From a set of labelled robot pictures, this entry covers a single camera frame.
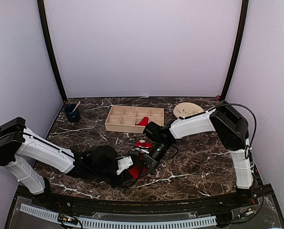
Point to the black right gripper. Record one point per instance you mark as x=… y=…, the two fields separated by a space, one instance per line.
x=151 y=162

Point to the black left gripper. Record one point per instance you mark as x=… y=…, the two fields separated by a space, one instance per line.
x=125 y=175

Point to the red Santa face sock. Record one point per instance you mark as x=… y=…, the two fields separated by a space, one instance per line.
x=142 y=122

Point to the plain red sock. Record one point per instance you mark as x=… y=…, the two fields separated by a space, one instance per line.
x=139 y=150

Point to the wooden compartment tray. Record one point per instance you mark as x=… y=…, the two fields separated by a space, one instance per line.
x=123 y=118

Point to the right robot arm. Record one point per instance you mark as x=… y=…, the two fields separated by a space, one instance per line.
x=230 y=126

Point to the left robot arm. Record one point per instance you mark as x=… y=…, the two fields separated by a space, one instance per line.
x=18 y=142

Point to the cream painted ceramic plate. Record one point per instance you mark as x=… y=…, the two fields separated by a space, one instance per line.
x=186 y=109

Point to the dark blue cup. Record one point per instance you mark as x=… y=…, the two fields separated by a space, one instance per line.
x=72 y=113

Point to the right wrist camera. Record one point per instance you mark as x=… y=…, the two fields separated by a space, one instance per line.
x=153 y=131

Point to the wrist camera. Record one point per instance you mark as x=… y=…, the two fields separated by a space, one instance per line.
x=153 y=131
x=123 y=164

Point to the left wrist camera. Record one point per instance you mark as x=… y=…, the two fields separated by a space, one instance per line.
x=123 y=164

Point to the black front rail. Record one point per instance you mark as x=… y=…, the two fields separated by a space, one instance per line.
x=86 y=206

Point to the white perforated cable duct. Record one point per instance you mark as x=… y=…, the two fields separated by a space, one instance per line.
x=106 y=221

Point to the left black frame post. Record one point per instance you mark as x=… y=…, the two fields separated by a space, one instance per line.
x=49 y=47

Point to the black frame post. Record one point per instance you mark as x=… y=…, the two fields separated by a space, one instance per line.
x=236 y=49
x=49 y=47

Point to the right black frame post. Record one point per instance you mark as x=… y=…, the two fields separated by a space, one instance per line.
x=236 y=49

